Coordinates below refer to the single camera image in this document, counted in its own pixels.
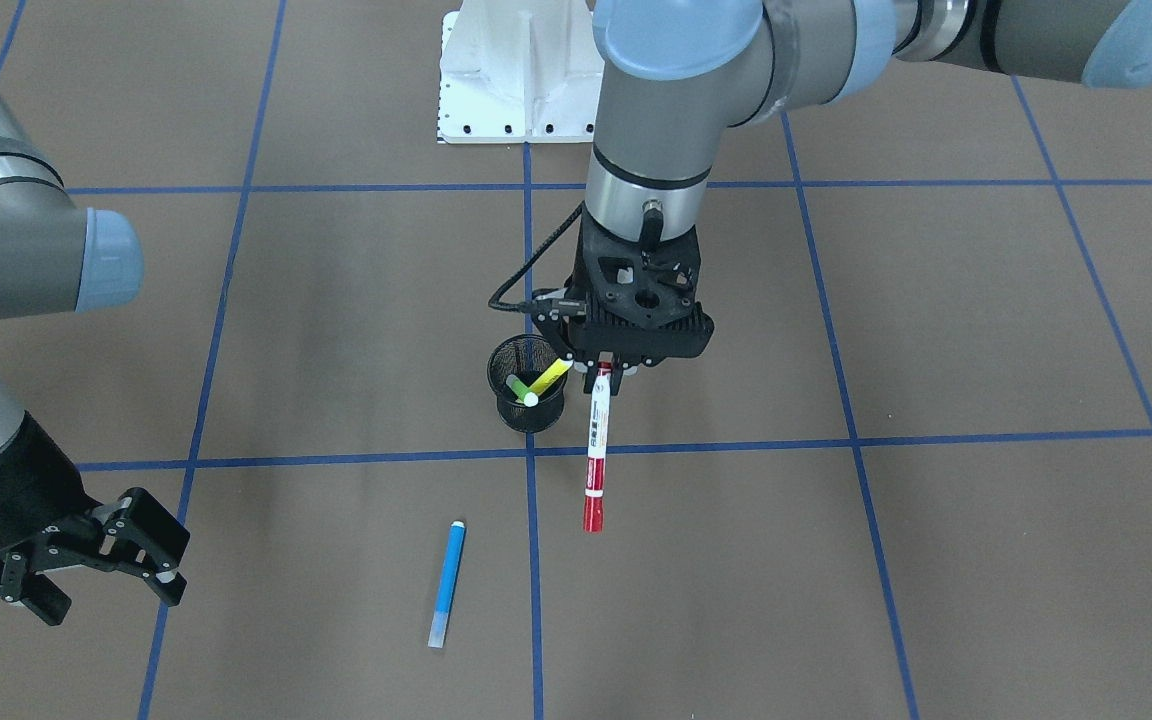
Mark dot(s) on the green highlighter pen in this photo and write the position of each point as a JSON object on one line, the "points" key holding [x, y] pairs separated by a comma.
{"points": [[522, 391]]}

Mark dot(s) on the blue highlighter pen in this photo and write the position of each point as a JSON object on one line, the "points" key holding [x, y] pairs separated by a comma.
{"points": [[444, 600]]}

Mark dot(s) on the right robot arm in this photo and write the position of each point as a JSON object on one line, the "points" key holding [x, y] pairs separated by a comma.
{"points": [[58, 258]]}

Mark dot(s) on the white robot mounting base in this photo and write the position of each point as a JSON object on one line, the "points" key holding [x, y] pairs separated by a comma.
{"points": [[518, 71]]}

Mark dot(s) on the yellow highlighter pen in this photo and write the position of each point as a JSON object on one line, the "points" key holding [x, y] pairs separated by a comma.
{"points": [[554, 373]]}

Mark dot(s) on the white marker with red cap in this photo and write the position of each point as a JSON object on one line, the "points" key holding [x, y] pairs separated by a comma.
{"points": [[593, 514]]}

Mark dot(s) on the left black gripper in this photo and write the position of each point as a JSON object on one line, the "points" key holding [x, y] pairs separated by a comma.
{"points": [[604, 367]]}

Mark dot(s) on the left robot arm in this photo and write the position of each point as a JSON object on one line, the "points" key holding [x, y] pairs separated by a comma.
{"points": [[678, 74]]}

